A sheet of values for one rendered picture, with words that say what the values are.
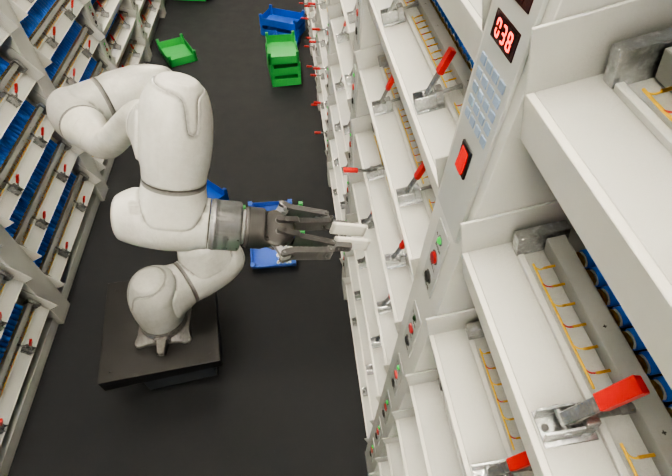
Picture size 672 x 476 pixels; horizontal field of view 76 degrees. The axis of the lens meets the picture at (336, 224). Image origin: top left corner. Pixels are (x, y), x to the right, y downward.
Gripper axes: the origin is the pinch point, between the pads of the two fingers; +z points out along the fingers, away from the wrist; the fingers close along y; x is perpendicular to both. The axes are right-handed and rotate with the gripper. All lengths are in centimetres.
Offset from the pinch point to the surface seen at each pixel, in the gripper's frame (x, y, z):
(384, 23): 29.9, -25.7, 0.9
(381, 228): -7.6, -9.5, 11.1
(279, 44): -86, -241, 8
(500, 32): 49, 20, -6
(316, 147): -97, -148, 29
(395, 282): -7.4, 5.0, 11.3
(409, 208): 11.5, 2.3, 7.0
